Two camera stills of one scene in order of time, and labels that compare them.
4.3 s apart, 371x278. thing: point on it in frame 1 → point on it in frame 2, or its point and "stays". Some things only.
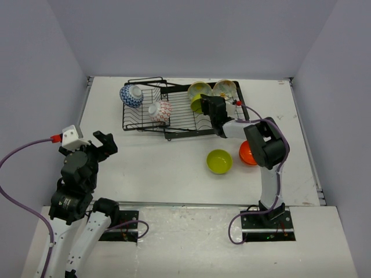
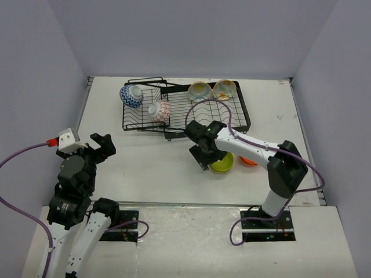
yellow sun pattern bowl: (196, 88) stays
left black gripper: (104, 152) stays
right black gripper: (205, 104) → (205, 161)
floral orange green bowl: (225, 86) stays
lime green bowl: (196, 105) → (224, 165)
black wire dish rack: (166, 107) stays
